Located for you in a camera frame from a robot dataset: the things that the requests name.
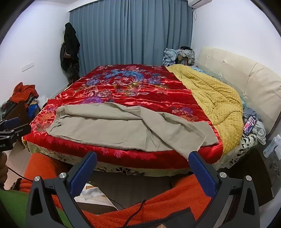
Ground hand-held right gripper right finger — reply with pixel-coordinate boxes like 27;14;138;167
188;151;260;228

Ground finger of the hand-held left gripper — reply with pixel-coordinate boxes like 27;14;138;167
0;117;31;141

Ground dark phone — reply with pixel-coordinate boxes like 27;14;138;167
243;116;257;135

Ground grey cloth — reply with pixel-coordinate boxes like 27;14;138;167
243;107;267;144

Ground white air conditioner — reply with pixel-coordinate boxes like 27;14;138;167
188;0;212;9

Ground black hanging coat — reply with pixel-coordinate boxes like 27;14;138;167
60;22;81;87

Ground dark wooden nightstand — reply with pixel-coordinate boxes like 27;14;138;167
257;132;281;198

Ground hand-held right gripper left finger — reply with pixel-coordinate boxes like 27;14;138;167
26;151;97;228

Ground beige pants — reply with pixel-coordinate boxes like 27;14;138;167
46;102;219;153

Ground yellow dotted blanket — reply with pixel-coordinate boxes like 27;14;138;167
166;64;244;155

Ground blue curtain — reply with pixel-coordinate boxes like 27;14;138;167
69;0;194;77

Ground orange fleece garment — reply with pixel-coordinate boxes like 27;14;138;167
20;152;212;228

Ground cream padded headboard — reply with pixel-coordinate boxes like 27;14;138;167
197;46;281;135

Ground striped cloth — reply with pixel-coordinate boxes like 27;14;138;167
162;48;182;66

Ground person's left hand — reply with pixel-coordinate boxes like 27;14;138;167
0;152;8;189

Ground green cloth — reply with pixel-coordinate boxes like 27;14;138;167
0;189;73;228

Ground black cable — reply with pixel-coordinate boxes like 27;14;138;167
6;165;34;182

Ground red floral satin quilt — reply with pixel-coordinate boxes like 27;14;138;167
22;64;224;166

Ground white power strip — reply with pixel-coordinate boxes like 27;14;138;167
263;135;281;158

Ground orange-red cloth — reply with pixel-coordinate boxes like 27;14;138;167
11;82;39;103

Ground dark clothes pile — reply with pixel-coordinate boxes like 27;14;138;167
177;46;196;66

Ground mixed clothes pile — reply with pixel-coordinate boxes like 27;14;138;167
0;96;41;124

